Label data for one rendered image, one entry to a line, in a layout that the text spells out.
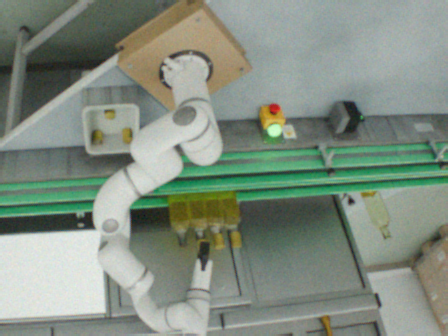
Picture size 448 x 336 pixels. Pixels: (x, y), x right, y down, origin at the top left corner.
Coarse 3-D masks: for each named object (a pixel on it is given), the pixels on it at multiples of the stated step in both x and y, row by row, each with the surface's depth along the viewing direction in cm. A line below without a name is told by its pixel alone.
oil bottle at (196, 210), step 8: (192, 192) 164; (200, 192) 164; (192, 200) 162; (200, 200) 162; (192, 208) 160; (200, 208) 160; (192, 216) 158; (200, 216) 158; (192, 224) 157; (200, 224) 157
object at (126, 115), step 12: (84, 108) 143; (96, 108) 142; (108, 108) 143; (120, 108) 154; (132, 108) 144; (84, 120) 146; (96, 120) 157; (108, 120) 158; (120, 120) 158; (132, 120) 156; (84, 132) 151; (108, 132) 162; (120, 132) 163; (132, 132) 160; (108, 144) 161; (120, 144) 161
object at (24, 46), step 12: (84, 0) 182; (72, 12) 185; (60, 24) 189; (24, 36) 206; (36, 36) 196; (48, 36) 194; (24, 48) 198; (24, 60) 198; (24, 72) 195; (12, 84) 189; (12, 96) 184; (12, 108) 180; (12, 120) 176
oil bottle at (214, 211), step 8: (208, 192) 164; (216, 192) 164; (208, 200) 162; (216, 200) 162; (208, 208) 160; (216, 208) 160; (208, 216) 159; (216, 216) 159; (208, 224) 159; (216, 224) 158
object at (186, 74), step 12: (168, 60) 126; (180, 60) 129; (192, 60) 130; (204, 60) 131; (168, 72) 130; (180, 72) 128; (192, 72) 128; (204, 72) 134; (180, 84) 126; (192, 84) 125; (204, 84) 127; (180, 96) 124; (192, 96) 122; (204, 96) 123
